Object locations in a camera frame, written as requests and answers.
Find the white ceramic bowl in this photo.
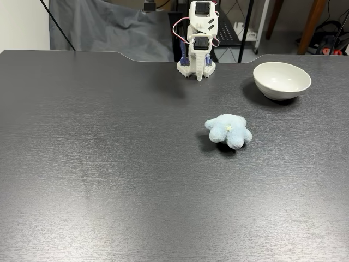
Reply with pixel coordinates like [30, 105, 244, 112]
[252, 62, 312, 101]

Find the thick wooden leg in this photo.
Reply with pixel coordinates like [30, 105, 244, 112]
[296, 0, 328, 55]

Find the thin black pole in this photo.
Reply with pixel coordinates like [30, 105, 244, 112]
[40, 0, 76, 51]

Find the thin wooden leg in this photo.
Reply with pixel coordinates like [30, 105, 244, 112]
[266, 0, 282, 40]

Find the red white gripper servo cable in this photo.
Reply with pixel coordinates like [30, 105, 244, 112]
[172, 18, 191, 46]

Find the black vacuum cleaner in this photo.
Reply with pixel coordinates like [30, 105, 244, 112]
[308, 20, 349, 56]

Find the black stand pole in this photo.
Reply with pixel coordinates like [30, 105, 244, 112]
[237, 0, 254, 63]

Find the skyblue plush doll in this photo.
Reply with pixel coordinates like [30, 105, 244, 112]
[204, 113, 253, 150]

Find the red black white cable bundle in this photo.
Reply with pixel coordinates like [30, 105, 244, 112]
[212, 10, 220, 47]

